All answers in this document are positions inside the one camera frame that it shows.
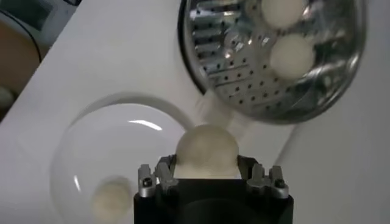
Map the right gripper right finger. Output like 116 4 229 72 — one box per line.
236 154 289 199

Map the stainless steel steamer basket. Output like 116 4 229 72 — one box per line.
177 0 368 125

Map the white steamed baozi bun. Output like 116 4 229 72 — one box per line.
261 0 307 30
174 124 241 180
91 175 133 223
269 33 316 80

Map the white round plate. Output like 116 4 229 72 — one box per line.
49 91 196 224

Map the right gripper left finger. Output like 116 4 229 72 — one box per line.
137 154 180 198

